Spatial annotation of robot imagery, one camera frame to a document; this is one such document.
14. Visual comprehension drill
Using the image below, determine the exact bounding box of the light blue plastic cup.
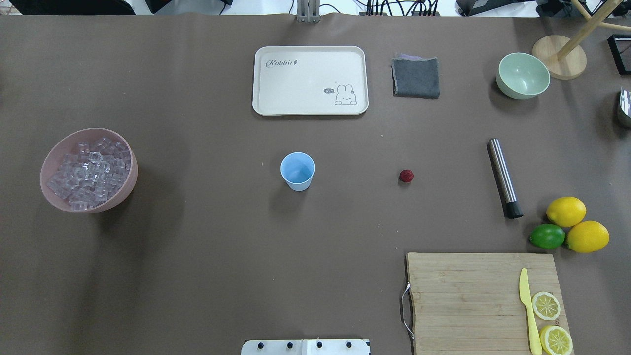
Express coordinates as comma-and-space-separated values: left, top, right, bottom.
280, 151, 315, 192

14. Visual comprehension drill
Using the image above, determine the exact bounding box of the pink bowl of ice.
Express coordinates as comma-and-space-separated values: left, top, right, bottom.
40, 128, 139, 213

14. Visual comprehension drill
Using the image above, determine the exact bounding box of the wooden cup stand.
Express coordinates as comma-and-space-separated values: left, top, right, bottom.
532, 0, 631, 80

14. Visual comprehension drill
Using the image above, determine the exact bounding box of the red strawberry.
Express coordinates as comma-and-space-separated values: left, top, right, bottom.
399, 169, 415, 183

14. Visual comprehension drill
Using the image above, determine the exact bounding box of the cream rabbit serving tray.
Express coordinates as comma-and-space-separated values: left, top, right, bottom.
252, 46, 369, 115

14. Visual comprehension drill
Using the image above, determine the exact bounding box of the grey folded cloth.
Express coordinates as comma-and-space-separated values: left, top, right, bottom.
391, 53, 440, 99

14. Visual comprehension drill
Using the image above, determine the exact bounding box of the bamboo cutting board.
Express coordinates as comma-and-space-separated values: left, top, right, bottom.
406, 252, 563, 355

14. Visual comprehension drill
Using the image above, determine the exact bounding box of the steel muddler black tip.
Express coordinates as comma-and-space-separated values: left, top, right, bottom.
487, 138, 523, 219

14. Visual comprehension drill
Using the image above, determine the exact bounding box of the mint green bowl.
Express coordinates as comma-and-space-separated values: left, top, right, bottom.
496, 52, 551, 100

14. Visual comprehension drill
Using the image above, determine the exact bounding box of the yellow plastic knife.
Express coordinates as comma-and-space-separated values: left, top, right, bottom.
519, 268, 543, 355

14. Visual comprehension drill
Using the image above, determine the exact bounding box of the green lime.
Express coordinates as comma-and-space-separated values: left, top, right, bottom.
529, 224, 566, 249

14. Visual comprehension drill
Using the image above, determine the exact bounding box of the yellow lemon upper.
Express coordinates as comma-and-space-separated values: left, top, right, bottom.
546, 196, 587, 228

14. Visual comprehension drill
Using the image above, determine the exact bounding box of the yellow lemon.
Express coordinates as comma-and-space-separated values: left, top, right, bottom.
546, 196, 587, 228
565, 220, 609, 253

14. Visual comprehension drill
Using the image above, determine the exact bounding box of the lemon slice upper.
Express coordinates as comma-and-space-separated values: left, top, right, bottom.
531, 291, 561, 321

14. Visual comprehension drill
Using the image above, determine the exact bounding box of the lemon slice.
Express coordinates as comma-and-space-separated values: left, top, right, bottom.
539, 325, 574, 355
531, 291, 561, 321

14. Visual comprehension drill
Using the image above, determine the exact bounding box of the yellow lemon lower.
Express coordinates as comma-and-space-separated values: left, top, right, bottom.
565, 220, 609, 253

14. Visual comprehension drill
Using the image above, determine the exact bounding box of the lemon slice lower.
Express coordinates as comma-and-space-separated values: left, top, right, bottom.
539, 325, 574, 355

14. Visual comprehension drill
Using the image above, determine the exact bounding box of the aluminium frame post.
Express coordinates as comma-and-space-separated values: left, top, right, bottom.
295, 0, 321, 23

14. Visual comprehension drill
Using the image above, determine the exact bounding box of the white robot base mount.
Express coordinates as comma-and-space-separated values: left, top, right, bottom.
241, 339, 371, 355

